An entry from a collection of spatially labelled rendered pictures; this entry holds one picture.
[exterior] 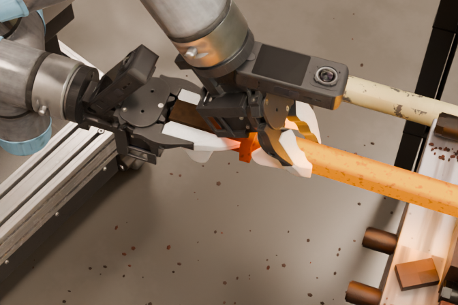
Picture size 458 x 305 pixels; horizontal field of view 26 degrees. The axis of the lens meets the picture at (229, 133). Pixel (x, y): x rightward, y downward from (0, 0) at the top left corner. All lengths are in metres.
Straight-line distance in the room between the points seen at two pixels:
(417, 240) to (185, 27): 0.42
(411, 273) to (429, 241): 0.06
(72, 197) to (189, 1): 1.22
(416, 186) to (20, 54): 0.49
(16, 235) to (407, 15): 1.15
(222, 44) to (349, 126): 1.40
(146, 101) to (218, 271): 1.05
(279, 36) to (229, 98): 1.45
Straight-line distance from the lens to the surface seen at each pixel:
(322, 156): 1.13
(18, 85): 1.21
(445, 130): 1.26
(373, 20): 2.55
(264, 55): 1.02
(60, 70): 1.19
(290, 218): 2.23
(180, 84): 1.18
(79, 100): 1.19
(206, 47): 0.98
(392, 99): 1.64
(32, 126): 1.30
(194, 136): 1.14
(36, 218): 2.06
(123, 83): 1.12
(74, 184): 2.09
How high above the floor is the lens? 1.98
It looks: 58 degrees down
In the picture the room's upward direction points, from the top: straight up
